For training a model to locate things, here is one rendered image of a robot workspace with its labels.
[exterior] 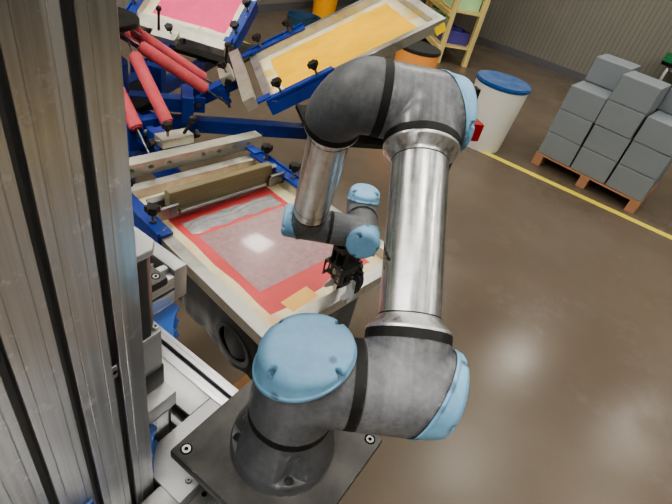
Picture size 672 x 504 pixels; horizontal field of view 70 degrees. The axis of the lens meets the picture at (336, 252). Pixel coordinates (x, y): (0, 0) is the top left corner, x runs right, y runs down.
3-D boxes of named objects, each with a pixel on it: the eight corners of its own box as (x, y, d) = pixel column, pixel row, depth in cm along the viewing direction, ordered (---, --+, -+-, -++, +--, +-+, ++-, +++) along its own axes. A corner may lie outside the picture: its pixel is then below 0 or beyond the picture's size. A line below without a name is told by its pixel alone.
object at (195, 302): (268, 384, 156) (282, 308, 134) (247, 398, 150) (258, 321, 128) (189, 300, 177) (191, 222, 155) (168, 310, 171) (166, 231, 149)
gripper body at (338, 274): (320, 274, 128) (328, 239, 120) (342, 263, 133) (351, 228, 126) (340, 291, 124) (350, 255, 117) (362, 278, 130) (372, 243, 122)
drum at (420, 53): (392, 101, 553) (410, 36, 509) (426, 116, 537) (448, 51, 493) (372, 109, 520) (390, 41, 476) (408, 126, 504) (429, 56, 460)
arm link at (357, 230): (327, 256, 105) (327, 227, 114) (376, 264, 107) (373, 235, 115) (334, 227, 100) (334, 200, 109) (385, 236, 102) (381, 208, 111)
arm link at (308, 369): (253, 363, 68) (263, 296, 60) (345, 375, 70) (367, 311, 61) (240, 442, 59) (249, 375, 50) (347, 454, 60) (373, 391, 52)
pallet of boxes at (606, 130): (650, 193, 495) (721, 95, 430) (632, 214, 448) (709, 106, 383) (556, 148, 542) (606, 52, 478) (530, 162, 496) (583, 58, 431)
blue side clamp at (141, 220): (174, 248, 143) (173, 229, 139) (158, 253, 140) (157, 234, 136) (124, 200, 158) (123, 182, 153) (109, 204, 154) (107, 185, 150)
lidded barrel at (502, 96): (510, 146, 518) (538, 86, 477) (492, 160, 479) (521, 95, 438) (465, 126, 538) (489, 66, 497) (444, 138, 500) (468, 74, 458)
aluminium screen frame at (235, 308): (406, 268, 155) (409, 259, 153) (265, 353, 117) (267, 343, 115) (255, 161, 192) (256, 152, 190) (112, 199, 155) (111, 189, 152)
